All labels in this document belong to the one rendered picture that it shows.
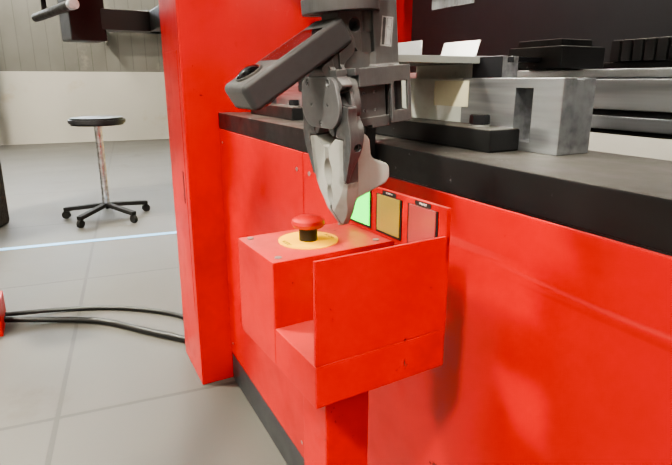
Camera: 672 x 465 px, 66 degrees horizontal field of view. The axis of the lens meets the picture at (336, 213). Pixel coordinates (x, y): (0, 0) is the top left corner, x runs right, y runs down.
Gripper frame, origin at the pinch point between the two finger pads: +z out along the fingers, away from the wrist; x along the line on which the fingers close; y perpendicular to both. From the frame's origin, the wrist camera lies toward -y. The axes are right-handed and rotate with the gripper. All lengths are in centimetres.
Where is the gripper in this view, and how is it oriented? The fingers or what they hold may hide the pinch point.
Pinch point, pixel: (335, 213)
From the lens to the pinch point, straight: 52.2
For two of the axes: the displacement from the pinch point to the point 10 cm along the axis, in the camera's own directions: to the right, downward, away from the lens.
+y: 8.6, -2.1, 4.7
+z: 0.7, 9.6, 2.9
